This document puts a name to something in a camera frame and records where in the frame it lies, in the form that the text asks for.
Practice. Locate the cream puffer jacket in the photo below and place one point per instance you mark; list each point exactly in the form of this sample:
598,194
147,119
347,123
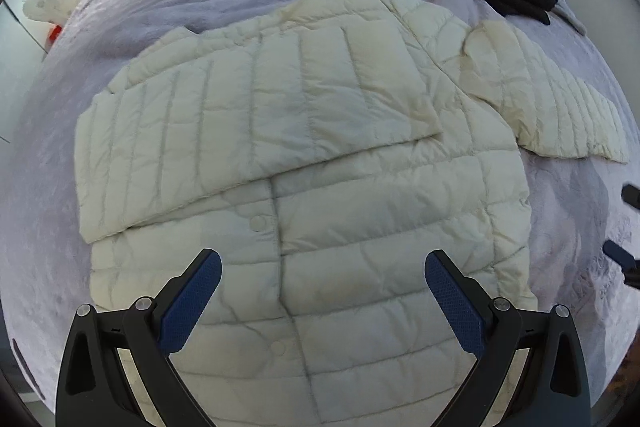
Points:
350,207

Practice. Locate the lavender embossed blanket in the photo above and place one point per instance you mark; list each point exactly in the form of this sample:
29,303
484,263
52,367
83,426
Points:
125,17

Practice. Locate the grey cloth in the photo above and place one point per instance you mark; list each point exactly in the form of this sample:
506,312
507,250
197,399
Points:
572,19

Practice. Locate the red packet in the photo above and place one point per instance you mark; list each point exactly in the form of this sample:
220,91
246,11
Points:
55,36

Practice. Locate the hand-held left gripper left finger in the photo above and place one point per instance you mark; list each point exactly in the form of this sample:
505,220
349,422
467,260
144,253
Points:
192,302

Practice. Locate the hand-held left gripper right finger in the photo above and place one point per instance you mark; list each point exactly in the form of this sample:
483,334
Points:
455,302

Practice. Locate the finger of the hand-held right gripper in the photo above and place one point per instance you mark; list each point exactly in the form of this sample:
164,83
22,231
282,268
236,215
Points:
622,257
631,197

